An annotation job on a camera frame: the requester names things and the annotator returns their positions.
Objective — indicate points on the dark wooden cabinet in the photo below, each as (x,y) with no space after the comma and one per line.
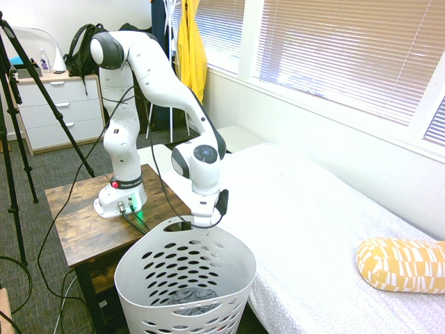
(179,120)

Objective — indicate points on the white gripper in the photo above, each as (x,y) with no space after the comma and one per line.
(203,214)

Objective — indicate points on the white drawer dresser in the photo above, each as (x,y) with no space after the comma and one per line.
(59,111)

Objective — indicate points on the yellow jacket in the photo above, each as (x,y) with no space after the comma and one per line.
(189,38)

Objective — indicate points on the dark blue hanging garment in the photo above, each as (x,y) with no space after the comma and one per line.
(160,24)

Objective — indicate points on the white perforated laundry basket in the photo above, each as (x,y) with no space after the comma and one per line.
(222,278)

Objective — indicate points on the yellow white patterned pillow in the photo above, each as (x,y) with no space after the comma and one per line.
(400,268)

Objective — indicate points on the black camera tripod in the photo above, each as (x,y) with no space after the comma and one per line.
(14,115)

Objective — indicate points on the white coat rack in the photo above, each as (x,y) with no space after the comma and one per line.
(150,120)

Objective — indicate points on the small white window blinds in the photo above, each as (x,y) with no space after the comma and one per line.
(219,31)

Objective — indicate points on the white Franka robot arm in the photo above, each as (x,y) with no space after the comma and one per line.
(163,90)

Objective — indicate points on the black backpack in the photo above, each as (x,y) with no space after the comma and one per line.
(78,55)

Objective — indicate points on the narrow white window blinds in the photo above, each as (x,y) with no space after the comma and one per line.
(436,121)

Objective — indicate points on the white bench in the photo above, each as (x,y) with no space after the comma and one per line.
(240,137)

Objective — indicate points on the grey garment with red trim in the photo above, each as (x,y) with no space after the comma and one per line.
(194,299)

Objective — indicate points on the brown cardboard box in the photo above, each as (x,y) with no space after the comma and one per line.
(5,309)

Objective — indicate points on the white desk lamp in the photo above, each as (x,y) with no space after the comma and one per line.
(58,61)

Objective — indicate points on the large white window blinds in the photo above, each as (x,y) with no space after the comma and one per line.
(347,59)

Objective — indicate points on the rustic wooden side table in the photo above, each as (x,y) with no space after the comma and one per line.
(90,233)

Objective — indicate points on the grey box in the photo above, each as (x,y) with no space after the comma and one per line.
(28,73)

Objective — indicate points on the bed with white dotted sheet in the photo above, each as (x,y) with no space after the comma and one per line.
(313,215)

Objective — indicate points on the clear plastic bottle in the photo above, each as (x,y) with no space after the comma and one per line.
(45,62)

